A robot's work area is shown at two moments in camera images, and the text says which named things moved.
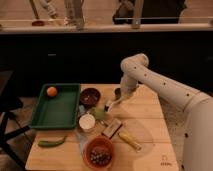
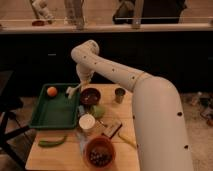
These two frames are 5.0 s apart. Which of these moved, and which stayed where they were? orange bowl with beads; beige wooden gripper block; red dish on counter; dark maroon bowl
Moved: beige wooden gripper block
Stayed: red dish on counter; orange bowl with beads; dark maroon bowl
